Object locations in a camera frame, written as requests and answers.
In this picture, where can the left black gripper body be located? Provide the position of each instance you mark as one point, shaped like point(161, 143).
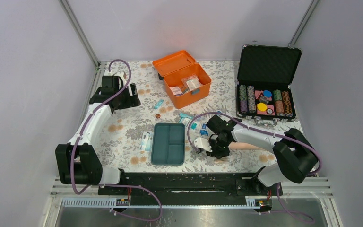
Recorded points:
point(125, 101)

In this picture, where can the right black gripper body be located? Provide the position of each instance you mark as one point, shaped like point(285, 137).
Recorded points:
point(219, 147)

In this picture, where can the blue white wipe packet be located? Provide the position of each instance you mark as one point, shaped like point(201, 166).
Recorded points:
point(203, 130)

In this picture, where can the striped plaster strip packet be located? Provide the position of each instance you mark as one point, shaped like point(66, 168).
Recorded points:
point(221, 161)

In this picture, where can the teal divided tray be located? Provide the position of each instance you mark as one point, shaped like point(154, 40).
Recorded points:
point(168, 148)

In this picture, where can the white blue medicine box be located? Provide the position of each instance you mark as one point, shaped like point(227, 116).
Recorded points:
point(176, 91)

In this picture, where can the gloves packet clear bag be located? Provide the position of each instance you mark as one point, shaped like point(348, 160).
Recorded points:
point(192, 82)

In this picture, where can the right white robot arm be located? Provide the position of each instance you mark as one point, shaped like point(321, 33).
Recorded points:
point(294, 155)

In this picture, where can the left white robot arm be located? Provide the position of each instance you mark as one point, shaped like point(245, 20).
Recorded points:
point(77, 160)

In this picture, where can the orange plastic medicine box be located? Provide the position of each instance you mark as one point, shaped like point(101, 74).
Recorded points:
point(176, 69)

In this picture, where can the medical gauze packet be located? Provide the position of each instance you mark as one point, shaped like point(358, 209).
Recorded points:
point(188, 122)

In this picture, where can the teal bandage sachet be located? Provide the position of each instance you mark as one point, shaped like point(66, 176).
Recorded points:
point(183, 115)

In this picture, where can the small teal sachet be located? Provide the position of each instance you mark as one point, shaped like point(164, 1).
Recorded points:
point(158, 104)

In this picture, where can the floral tablecloth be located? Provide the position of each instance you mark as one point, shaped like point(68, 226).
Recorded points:
point(119, 141)

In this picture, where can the black foam-lined case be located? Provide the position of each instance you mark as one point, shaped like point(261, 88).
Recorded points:
point(267, 68)

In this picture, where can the white teal dressing packet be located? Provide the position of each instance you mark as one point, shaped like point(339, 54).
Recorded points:
point(146, 142)

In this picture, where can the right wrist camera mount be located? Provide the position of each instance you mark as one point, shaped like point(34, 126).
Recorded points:
point(202, 145)

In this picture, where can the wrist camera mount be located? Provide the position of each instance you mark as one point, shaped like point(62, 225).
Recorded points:
point(132, 89)
point(202, 145)

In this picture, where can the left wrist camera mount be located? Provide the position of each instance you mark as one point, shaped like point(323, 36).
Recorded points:
point(132, 89)

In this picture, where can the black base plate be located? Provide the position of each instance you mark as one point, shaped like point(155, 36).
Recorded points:
point(191, 188)

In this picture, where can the slotted cable duct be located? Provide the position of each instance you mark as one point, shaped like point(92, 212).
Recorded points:
point(95, 202)

